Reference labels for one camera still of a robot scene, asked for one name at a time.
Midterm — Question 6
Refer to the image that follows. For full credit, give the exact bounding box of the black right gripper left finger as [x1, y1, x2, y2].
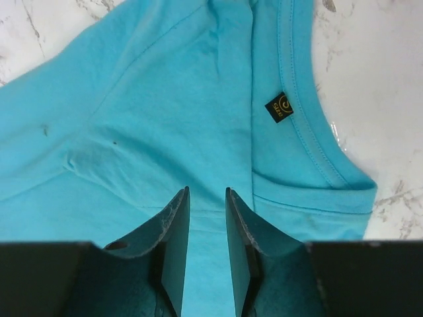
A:
[1, 188, 190, 316]

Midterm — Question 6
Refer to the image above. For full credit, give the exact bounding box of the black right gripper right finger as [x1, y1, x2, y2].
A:
[225, 189, 422, 316]

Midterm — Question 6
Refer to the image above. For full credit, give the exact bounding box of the teal t shirt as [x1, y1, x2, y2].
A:
[1, 1, 377, 316]

